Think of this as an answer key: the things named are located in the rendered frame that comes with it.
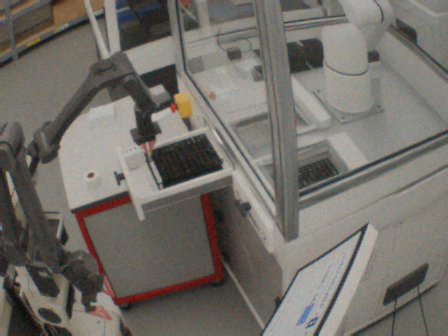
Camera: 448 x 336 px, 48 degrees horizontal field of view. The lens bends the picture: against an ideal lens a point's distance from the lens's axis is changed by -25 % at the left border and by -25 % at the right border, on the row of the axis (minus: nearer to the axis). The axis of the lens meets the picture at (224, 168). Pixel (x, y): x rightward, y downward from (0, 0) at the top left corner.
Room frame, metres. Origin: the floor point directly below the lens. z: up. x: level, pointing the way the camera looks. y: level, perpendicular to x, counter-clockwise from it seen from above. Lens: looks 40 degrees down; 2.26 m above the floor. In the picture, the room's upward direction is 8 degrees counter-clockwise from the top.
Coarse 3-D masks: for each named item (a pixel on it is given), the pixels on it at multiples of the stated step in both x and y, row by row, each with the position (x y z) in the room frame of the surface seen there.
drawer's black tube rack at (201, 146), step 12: (180, 144) 1.78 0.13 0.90; (192, 144) 1.77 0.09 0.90; (204, 144) 1.76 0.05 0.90; (156, 156) 1.73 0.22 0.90; (168, 156) 1.72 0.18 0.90; (180, 156) 1.71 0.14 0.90; (192, 156) 1.71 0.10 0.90; (204, 156) 1.70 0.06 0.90; (216, 156) 1.69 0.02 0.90; (168, 168) 1.66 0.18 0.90; (180, 168) 1.65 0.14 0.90; (192, 168) 1.68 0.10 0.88; (204, 168) 1.64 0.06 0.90; (216, 168) 1.66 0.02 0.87; (168, 180) 1.60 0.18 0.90; (180, 180) 1.63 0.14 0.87
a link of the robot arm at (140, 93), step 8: (136, 72) 1.47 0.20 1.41; (128, 80) 1.38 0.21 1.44; (136, 80) 1.47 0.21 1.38; (128, 88) 1.41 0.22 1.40; (136, 88) 1.51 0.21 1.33; (144, 88) 1.55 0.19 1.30; (136, 96) 1.55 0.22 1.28; (144, 96) 1.58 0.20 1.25; (152, 96) 1.68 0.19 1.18; (136, 104) 1.59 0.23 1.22; (144, 104) 1.61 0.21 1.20; (152, 104) 1.63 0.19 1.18; (144, 112) 1.64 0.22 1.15
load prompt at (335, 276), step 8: (352, 248) 0.93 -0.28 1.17; (344, 256) 0.93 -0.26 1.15; (344, 264) 0.89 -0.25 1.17; (336, 272) 0.89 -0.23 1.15; (336, 280) 0.85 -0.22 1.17; (328, 288) 0.84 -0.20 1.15; (328, 296) 0.80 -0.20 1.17; (320, 304) 0.79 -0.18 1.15; (312, 312) 0.78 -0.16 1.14; (320, 312) 0.75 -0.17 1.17; (312, 320) 0.74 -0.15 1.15; (304, 328) 0.73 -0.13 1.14; (312, 328) 0.71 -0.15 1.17
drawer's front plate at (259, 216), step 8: (240, 176) 1.54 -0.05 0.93; (240, 184) 1.51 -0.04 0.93; (240, 192) 1.51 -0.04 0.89; (248, 192) 1.47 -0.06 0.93; (248, 200) 1.45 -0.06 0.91; (256, 200) 1.43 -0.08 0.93; (256, 208) 1.39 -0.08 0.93; (248, 216) 1.46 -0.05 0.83; (256, 216) 1.39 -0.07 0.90; (264, 216) 1.35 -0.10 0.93; (264, 224) 1.33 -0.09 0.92; (256, 232) 1.40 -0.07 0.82; (264, 232) 1.33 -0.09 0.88; (272, 232) 1.30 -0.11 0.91; (264, 240) 1.34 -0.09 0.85; (272, 240) 1.30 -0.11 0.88; (272, 248) 1.30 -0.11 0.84
